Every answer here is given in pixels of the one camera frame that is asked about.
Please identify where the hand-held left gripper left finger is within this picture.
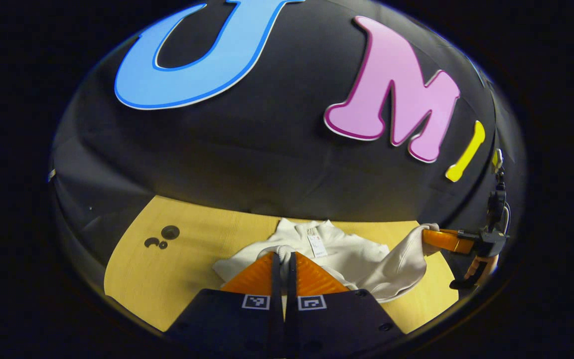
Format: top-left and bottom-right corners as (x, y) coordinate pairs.
(167, 252), (285, 358)

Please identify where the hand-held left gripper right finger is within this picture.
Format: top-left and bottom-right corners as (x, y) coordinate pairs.
(284, 252), (406, 358)

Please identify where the cream white garment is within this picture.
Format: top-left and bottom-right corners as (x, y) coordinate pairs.
(212, 218), (440, 303)

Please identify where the black backdrop cloth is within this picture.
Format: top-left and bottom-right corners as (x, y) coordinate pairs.
(48, 0), (527, 280)

